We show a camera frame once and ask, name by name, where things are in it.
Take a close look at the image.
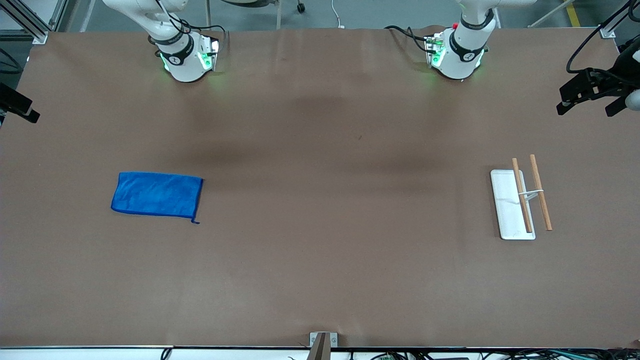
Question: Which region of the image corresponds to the blue microfibre towel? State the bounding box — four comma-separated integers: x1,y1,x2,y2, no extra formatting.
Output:
110,172,204,225

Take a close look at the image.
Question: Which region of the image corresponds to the white pole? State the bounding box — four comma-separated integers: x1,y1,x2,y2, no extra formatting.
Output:
527,0,577,29

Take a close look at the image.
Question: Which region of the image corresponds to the white rack with wooden rods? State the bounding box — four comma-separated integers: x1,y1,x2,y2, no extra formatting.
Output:
490,154,554,241

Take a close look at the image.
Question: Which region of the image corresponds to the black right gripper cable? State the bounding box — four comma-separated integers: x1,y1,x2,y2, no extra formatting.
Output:
0,47,24,76

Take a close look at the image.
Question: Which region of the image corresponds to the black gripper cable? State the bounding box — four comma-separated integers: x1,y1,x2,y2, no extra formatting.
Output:
566,0,640,76
0,47,24,76

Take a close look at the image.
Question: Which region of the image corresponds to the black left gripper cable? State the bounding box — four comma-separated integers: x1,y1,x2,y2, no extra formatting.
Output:
566,0,640,76

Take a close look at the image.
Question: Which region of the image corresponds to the aluminium frame profile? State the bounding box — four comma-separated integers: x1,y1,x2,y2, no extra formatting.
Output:
599,0,640,40
0,0,68,45

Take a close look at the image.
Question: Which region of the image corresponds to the black left base cable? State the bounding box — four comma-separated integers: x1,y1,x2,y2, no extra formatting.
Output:
384,25,432,54

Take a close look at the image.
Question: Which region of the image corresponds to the black base cable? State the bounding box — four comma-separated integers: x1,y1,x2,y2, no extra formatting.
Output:
177,19,229,48
384,25,432,54

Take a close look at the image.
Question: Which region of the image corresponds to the black right base cable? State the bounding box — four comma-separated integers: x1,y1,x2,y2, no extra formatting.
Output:
177,19,229,48

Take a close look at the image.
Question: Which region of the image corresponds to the white floor cable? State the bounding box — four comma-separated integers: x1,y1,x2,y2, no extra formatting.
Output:
330,0,347,29

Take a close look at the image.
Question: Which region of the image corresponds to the grey metal table bracket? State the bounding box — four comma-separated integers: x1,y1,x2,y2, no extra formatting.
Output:
309,332,339,349

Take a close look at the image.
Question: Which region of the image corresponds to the dark metal post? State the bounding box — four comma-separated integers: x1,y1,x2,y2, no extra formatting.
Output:
306,333,332,360

